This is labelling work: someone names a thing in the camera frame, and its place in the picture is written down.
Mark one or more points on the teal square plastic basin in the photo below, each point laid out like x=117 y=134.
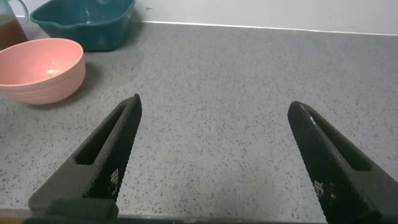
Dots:
x=90 y=29

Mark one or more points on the reddish brown liquid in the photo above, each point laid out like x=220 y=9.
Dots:
x=9 y=34

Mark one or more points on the clear blue ribbed cup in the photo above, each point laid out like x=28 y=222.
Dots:
x=9 y=18

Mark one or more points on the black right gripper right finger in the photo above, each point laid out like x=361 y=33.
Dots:
x=335 y=174

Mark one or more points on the pink round bowl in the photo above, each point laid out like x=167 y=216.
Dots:
x=43 y=73

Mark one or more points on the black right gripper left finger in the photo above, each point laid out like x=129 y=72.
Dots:
x=102 y=161

